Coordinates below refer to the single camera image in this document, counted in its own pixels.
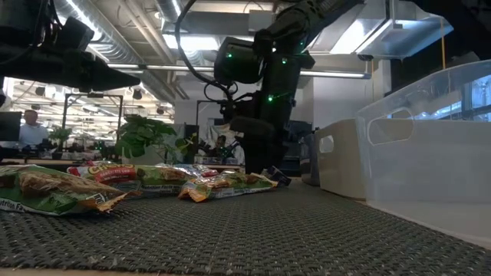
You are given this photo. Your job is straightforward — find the black computer monitor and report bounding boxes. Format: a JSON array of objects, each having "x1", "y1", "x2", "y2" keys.
[{"x1": 0, "y1": 111, "x2": 23, "y2": 143}]

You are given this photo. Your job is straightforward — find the small green background plant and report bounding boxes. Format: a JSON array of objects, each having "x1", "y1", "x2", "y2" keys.
[{"x1": 48, "y1": 126, "x2": 73, "y2": 160}]

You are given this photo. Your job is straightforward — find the purple granola bar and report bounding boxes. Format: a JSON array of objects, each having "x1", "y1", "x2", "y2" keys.
[{"x1": 262, "y1": 165, "x2": 292, "y2": 188}]

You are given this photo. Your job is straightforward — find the frosted white plastic bin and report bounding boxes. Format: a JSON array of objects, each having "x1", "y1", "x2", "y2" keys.
[{"x1": 314, "y1": 118, "x2": 367, "y2": 200}]

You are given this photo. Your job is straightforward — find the green leafy plant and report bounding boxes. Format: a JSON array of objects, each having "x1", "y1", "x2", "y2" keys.
[{"x1": 114, "y1": 113, "x2": 200, "y2": 164}]

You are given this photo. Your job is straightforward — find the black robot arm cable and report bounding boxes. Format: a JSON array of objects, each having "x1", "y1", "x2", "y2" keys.
[{"x1": 175, "y1": 0, "x2": 239, "y2": 103}]

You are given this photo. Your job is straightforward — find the grey woven placemat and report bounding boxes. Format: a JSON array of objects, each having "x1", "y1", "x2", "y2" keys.
[{"x1": 0, "y1": 178, "x2": 491, "y2": 276}]

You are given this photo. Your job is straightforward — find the black background cabinet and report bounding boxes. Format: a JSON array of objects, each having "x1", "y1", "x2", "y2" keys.
[{"x1": 285, "y1": 120, "x2": 314, "y2": 177}]

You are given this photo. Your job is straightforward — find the long ceiling light bar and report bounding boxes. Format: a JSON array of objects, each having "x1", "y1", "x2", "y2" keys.
[{"x1": 107, "y1": 63, "x2": 372, "y2": 81}]

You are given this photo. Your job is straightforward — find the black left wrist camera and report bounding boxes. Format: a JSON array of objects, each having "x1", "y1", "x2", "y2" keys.
[{"x1": 57, "y1": 17, "x2": 95, "y2": 53}]

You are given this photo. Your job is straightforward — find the green Nature Valley granola bar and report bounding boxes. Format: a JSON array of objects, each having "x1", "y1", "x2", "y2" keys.
[
  {"x1": 177, "y1": 170, "x2": 279, "y2": 203},
  {"x1": 110, "y1": 165, "x2": 200, "y2": 199},
  {"x1": 0, "y1": 164, "x2": 130, "y2": 217}
]

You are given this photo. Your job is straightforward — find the silver round ventilation duct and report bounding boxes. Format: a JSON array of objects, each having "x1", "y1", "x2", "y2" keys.
[{"x1": 53, "y1": 0, "x2": 181, "y2": 104}]

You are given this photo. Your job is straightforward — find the long dark background desk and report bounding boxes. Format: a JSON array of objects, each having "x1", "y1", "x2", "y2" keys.
[{"x1": 0, "y1": 156, "x2": 93, "y2": 169}]

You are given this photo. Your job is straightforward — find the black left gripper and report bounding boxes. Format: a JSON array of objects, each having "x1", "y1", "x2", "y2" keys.
[{"x1": 0, "y1": 48, "x2": 142, "y2": 93}]

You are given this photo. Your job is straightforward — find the yellow hanging cable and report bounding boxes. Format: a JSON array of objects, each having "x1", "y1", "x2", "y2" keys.
[{"x1": 440, "y1": 17, "x2": 448, "y2": 70}]

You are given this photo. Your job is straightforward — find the person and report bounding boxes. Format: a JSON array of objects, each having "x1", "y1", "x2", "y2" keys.
[
  {"x1": 18, "y1": 110, "x2": 50, "y2": 146},
  {"x1": 212, "y1": 134, "x2": 233, "y2": 159}
]

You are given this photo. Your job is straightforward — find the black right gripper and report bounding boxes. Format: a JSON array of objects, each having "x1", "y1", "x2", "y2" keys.
[{"x1": 229, "y1": 90, "x2": 304, "y2": 175}]

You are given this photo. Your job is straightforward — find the black background station frame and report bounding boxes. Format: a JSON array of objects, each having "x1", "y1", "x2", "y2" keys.
[
  {"x1": 196, "y1": 99, "x2": 231, "y2": 166},
  {"x1": 61, "y1": 93, "x2": 124, "y2": 154}
]

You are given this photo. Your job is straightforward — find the clear plastic bin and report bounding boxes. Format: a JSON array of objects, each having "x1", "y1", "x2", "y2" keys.
[{"x1": 354, "y1": 59, "x2": 491, "y2": 250}]

